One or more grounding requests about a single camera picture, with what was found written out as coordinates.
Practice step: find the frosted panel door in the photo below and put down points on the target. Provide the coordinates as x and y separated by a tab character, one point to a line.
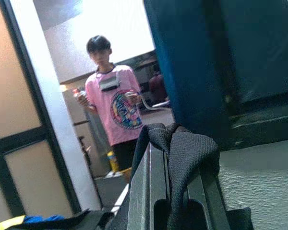
12	83

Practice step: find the grey cabinet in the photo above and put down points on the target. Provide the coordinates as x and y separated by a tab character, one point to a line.
76	112

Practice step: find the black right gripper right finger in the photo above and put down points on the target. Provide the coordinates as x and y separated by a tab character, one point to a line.
187	158

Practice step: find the yellow bottle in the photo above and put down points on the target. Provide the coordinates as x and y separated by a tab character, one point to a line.
112	161

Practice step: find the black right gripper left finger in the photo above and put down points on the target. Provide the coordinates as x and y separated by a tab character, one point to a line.
146	182

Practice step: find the black garment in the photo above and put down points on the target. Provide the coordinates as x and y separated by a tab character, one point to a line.
91	219

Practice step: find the person in pink shirt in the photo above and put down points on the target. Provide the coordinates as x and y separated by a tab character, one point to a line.
115	107

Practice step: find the blue yellow garment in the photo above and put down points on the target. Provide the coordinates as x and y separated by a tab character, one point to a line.
38	220

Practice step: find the dark teal panel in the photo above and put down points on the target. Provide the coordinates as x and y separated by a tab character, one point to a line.
192	60

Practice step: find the person in maroon shirt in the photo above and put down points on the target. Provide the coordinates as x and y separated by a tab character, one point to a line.
156	88

